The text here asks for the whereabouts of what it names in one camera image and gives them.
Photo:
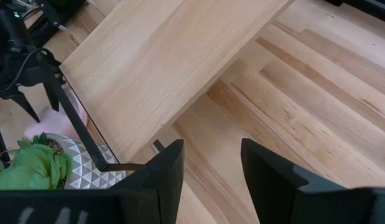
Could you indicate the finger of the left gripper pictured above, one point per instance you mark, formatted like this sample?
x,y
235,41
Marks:
x,y
22,102
53,93

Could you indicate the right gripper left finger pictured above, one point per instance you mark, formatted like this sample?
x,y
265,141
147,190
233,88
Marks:
x,y
167,180

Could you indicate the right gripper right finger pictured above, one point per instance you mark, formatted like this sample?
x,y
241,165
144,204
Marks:
x,y
267,186

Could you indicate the pink foam slide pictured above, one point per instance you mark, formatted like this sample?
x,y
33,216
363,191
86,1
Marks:
x,y
55,123

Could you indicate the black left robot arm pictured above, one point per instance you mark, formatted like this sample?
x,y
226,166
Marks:
x,y
8,31

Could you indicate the green succulent plant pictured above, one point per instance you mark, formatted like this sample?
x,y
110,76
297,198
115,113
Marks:
x,y
30,168

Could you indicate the grey white triangle-patterned pot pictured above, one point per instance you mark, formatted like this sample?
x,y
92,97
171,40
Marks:
x,y
86,174

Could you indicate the black aluminium table frame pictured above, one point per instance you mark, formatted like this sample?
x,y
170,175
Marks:
x,y
55,12

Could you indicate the wooden shelf with black frame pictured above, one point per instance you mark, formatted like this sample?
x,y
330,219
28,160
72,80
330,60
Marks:
x,y
167,68

